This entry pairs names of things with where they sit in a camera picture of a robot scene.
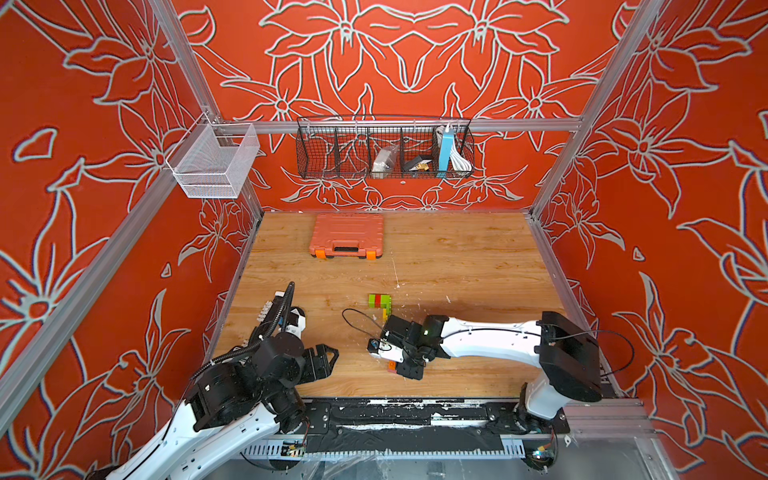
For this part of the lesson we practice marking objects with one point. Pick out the orange plastic tool case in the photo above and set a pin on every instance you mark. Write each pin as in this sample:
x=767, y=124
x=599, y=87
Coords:
x=347, y=235

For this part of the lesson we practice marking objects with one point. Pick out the black round puck with label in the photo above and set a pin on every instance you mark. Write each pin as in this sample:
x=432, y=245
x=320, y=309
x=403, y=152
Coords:
x=296, y=320

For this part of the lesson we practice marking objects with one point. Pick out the black wire wall basket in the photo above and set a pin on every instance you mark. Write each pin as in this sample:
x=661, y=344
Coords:
x=338, y=147

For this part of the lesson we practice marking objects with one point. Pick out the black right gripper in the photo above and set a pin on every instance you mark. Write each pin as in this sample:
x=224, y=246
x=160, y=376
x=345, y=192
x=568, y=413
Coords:
x=410, y=374

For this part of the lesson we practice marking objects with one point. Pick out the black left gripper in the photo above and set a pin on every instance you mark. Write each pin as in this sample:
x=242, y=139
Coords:
x=314, y=372

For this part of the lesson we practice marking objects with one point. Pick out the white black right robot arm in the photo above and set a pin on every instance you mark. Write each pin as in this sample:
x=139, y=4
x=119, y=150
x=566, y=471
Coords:
x=566, y=356

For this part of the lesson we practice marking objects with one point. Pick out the clear plastic bag in basket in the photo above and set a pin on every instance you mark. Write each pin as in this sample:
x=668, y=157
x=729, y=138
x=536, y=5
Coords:
x=385, y=162

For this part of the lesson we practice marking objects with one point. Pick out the black small item in basket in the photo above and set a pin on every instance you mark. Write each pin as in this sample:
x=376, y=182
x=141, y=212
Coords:
x=419, y=164

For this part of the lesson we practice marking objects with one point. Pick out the white wire wall basket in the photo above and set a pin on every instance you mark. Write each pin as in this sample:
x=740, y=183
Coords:
x=214, y=162

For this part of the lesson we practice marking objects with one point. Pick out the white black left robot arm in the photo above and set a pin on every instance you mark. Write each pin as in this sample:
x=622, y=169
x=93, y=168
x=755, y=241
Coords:
x=235, y=400

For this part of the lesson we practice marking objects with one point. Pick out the long green lego brick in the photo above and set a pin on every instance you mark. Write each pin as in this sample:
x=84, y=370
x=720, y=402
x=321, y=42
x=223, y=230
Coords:
x=387, y=303

